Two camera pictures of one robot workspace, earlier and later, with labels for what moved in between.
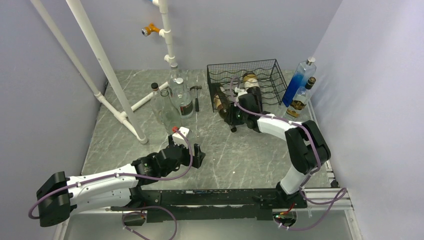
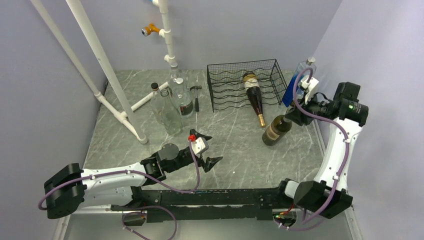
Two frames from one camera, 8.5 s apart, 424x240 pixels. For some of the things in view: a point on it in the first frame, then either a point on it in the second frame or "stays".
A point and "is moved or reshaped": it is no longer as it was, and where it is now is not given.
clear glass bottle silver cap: (182, 99) stays
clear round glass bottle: (174, 75) stays
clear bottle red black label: (156, 104) stays
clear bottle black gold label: (171, 115) stays
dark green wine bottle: (221, 101) is moved or reshaped
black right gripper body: (237, 117) -> (314, 107)
